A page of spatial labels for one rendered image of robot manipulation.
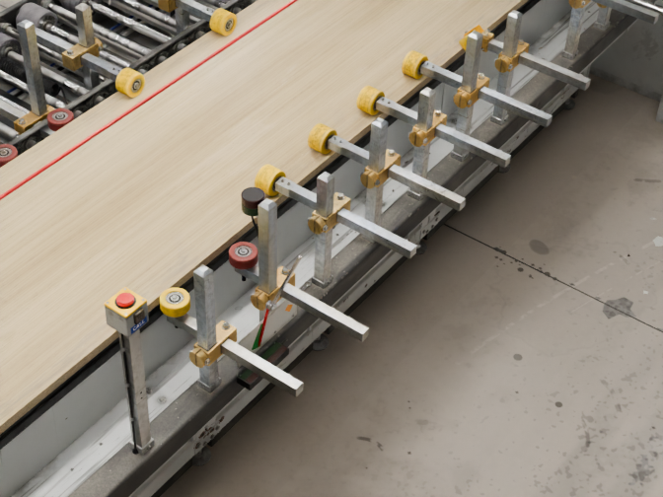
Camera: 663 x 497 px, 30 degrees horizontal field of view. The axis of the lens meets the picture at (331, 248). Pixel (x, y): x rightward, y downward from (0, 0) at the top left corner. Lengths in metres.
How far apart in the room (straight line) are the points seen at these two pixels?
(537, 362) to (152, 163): 1.57
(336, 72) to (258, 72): 0.25
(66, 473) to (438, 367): 1.56
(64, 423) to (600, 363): 2.00
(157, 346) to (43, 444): 0.42
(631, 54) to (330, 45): 1.86
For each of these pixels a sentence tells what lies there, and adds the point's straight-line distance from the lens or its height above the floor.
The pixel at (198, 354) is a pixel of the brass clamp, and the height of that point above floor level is 0.86.
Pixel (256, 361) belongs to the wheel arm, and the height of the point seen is 0.85.
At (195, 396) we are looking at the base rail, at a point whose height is 0.70.
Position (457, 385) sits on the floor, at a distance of 4.30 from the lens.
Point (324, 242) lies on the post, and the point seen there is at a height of 0.88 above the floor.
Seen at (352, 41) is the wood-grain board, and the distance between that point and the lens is 4.22.
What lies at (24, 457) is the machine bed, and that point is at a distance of 3.23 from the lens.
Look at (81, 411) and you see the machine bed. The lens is 3.31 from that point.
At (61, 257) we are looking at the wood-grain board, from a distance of 3.43.
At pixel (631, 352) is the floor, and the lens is 4.53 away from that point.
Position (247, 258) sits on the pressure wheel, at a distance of 3.37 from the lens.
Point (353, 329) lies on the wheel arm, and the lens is 3.25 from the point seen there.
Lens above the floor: 3.22
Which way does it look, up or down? 43 degrees down
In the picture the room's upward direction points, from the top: 2 degrees clockwise
